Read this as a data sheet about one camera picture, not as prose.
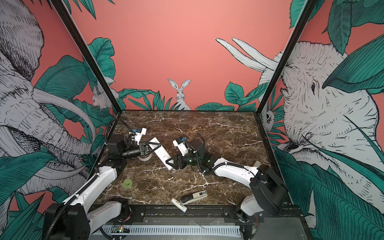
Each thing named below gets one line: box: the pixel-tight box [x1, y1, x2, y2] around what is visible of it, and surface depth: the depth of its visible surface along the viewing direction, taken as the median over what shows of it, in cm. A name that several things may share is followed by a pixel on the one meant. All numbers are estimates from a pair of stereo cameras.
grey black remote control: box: [180, 190, 208, 205], surface depth 78 cm
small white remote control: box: [171, 198, 188, 213], surface depth 77 cm
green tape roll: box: [123, 179, 133, 190], surface depth 85 cm
